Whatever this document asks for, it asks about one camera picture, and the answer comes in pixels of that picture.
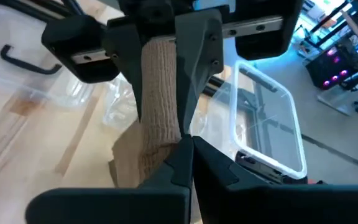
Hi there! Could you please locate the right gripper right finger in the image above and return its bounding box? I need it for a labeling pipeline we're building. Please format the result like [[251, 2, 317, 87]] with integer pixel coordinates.
[[193, 136, 358, 224]]

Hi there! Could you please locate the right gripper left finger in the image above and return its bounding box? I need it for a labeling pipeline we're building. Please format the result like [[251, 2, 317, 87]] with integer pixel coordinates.
[[25, 134, 195, 224]]

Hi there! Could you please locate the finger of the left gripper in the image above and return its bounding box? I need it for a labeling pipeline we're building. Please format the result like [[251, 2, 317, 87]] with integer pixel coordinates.
[[103, 21, 145, 123], [175, 8, 224, 136]]

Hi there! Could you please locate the brown elastic bandage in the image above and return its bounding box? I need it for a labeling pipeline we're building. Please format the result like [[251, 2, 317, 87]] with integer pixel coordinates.
[[109, 39, 183, 189]]

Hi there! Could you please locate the clear plastic bag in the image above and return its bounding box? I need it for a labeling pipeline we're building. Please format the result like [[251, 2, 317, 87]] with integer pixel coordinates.
[[102, 72, 143, 131]]

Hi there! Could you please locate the black computer tower with lights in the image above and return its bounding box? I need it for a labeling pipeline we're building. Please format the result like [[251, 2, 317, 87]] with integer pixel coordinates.
[[305, 45, 358, 91]]

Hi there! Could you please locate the clear plastic container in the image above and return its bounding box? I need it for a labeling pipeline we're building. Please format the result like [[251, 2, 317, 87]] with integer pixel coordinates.
[[209, 60, 308, 181]]

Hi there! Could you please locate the black table frame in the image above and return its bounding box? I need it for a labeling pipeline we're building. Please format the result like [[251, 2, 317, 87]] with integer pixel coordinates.
[[0, 0, 308, 185]]

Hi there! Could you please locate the clear plastic lid black handle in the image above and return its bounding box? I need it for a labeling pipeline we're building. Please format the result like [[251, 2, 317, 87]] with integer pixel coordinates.
[[0, 2, 101, 108]]

